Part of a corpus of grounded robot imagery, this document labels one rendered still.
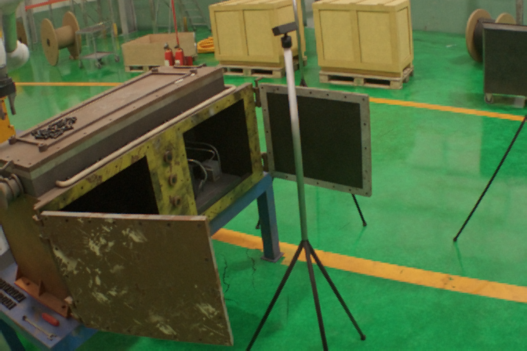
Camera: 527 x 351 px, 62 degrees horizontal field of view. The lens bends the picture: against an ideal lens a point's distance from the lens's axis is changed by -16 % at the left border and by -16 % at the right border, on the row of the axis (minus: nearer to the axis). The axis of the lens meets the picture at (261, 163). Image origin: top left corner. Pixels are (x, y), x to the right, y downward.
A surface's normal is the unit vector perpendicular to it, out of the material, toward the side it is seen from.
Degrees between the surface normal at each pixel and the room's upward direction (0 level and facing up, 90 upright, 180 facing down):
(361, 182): 90
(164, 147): 90
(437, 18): 90
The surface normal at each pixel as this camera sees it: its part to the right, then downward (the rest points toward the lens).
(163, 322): -0.17, 0.44
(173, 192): 0.84, 0.14
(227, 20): -0.55, 0.40
